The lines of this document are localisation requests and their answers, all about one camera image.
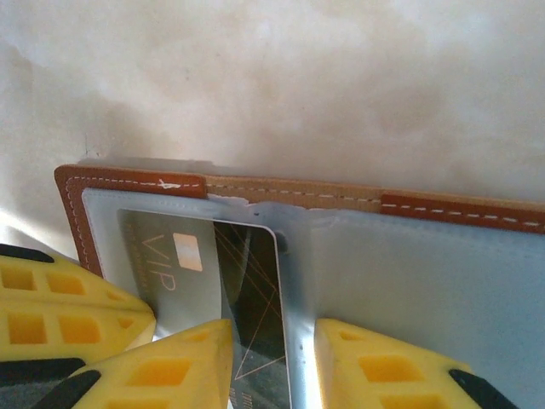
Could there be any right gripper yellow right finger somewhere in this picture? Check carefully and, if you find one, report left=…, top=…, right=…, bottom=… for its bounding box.
left=313, top=317, right=520, bottom=409

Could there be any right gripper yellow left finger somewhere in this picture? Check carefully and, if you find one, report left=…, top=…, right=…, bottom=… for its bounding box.
left=32, top=319, right=234, bottom=409

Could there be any black card with gold lines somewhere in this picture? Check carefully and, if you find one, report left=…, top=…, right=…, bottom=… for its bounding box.
left=116, top=207, right=285, bottom=409

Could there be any brown leather card holder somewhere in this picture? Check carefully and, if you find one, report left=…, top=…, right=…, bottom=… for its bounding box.
left=54, top=158, right=545, bottom=409

